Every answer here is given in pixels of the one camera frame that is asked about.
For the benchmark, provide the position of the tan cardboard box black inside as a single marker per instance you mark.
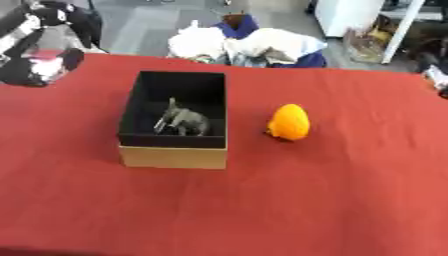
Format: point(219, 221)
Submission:
point(175, 156)

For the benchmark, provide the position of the grey toy elephant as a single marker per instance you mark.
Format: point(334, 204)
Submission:
point(188, 119)

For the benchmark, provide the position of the orange toy fruit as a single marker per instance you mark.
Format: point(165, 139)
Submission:
point(289, 122)

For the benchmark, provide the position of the blue bag with white cloths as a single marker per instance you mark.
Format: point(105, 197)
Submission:
point(256, 45)

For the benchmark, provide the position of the clear plastic bag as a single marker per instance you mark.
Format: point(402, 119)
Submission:
point(364, 46)

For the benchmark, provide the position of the white cabinet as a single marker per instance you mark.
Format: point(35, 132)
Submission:
point(344, 15)

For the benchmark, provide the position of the white slanted pole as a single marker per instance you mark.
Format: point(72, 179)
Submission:
point(401, 31)

